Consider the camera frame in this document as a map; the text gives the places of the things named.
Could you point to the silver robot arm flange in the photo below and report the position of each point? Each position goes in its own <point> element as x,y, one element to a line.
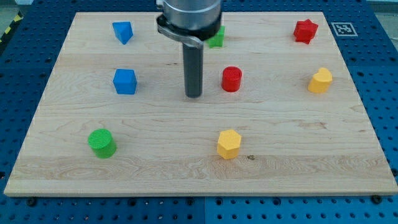
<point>190,22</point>

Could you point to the yellow hexagon block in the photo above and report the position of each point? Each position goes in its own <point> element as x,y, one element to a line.
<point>228,144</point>

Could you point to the red cylinder block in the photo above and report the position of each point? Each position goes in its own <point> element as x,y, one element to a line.
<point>231,79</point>

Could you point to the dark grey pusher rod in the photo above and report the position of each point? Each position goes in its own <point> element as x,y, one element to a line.
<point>193,70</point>

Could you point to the green star block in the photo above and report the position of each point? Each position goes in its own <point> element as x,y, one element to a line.
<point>217,39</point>

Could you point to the light wooden board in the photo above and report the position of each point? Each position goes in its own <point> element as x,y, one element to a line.
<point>294,142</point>

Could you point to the blue cube block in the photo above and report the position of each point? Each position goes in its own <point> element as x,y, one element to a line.
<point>125,81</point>

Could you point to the green cylinder block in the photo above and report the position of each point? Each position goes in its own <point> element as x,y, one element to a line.
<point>102,143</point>

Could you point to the blue triangle block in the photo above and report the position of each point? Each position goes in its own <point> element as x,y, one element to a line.
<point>123,31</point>

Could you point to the yellow heart block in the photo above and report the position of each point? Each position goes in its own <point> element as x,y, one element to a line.
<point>320,81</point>

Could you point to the red star block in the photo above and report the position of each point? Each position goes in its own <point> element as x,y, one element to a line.
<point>305,31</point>

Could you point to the white fiducial marker tag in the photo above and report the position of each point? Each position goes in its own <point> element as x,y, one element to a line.
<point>344,29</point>

